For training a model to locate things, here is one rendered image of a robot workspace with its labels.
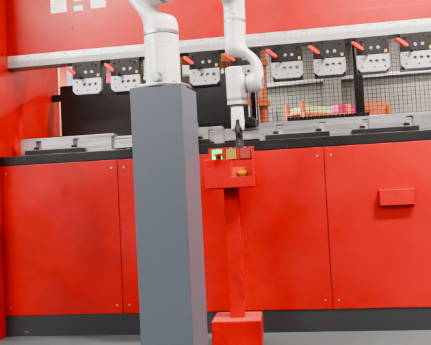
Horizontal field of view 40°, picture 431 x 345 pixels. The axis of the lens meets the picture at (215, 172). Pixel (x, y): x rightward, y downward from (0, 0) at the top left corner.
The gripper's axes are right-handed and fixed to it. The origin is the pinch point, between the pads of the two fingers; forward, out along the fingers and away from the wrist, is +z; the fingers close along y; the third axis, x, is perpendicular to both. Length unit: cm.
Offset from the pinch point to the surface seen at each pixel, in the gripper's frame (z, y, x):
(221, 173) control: 12.0, 3.0, -8.1
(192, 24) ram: -60, -44, -23
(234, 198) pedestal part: 22.8, -1.0, -3.4
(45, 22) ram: -68, -48, -99
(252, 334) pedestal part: 77, 11, 2
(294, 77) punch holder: -30, -40, 25
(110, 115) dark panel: -22, -97, -83
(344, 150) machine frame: 6, -25, 45
